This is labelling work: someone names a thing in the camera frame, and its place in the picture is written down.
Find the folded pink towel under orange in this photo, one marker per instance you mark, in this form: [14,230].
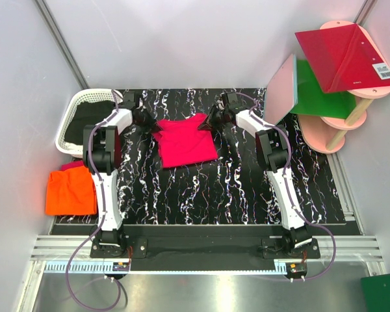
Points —
[70,165]

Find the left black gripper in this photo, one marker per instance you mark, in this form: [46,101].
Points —
[151,125]

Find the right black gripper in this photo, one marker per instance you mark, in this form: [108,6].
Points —
[209,123]

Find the pink wooden tiered shelf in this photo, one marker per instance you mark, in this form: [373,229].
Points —
[327,135]

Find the black towel in basket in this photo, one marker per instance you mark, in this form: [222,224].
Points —
[86,114]

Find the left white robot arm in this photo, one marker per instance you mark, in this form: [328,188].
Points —
[102,156]

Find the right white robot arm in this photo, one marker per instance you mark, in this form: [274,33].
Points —
[274,153]

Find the dark green board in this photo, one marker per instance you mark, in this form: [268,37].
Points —
[376,290]

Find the green plastic sheet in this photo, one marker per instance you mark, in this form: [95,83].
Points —
[313,101]

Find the magenta pink towel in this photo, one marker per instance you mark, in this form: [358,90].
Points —
[181,143]

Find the red plastic sheet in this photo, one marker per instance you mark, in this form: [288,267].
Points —
[343,59]

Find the pink board with teal edge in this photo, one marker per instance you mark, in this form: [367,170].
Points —
[281,92]

